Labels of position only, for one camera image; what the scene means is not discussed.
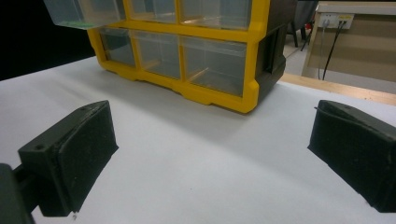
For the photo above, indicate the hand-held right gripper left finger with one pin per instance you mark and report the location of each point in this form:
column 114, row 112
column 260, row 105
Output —
column 77, row 155

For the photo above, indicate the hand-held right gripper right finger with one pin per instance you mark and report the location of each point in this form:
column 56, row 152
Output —
column 355, row 149

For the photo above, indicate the yellow small-parts drawer cabinet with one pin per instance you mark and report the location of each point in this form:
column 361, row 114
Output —
column 252, row 62

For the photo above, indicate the pulled-out clear plastic drawer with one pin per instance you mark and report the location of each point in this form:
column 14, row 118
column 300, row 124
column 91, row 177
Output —
column 87, row 12

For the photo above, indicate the wooden desk panel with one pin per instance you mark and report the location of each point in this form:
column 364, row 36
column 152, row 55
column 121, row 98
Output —
column 364, row 53

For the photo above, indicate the white power socket strip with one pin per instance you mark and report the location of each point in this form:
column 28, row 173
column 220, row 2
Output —
column 333, row 19

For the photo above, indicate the black chair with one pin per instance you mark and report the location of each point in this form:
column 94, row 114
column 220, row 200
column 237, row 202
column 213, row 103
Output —
column 303, row 15

